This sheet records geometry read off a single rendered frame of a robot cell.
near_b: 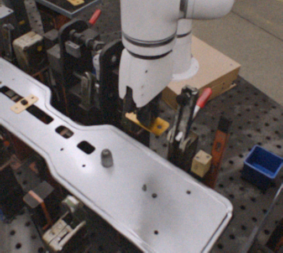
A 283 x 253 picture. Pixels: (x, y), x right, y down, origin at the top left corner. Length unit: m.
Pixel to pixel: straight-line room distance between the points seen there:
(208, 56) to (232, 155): 0.47
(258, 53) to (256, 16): 0.59
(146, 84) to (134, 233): 0.38
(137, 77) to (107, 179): 0.41
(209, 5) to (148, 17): 0.08
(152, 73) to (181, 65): 0.89
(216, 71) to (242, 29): 1.86
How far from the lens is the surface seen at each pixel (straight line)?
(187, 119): 0.83
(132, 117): 0.68
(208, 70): 1.50
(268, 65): 2.98
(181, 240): 0.82
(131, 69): 0.54
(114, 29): 1.93
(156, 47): 0.51
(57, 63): 1.15
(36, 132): 1.02
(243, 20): 3.48
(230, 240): 1.18
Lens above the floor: 1.75
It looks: 46 degrees down
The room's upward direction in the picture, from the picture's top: straight up
